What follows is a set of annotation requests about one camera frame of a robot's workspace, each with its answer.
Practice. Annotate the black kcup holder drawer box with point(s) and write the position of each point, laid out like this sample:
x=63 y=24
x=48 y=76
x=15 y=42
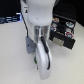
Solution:
x=62 y=31

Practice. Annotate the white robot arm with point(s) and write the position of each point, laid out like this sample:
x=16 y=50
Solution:
x=37 y=15

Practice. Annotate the dark equipment with blue light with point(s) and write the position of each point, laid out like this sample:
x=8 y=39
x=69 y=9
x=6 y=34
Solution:
x=17 y=17

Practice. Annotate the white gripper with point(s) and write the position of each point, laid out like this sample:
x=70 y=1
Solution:
x=36 y=42

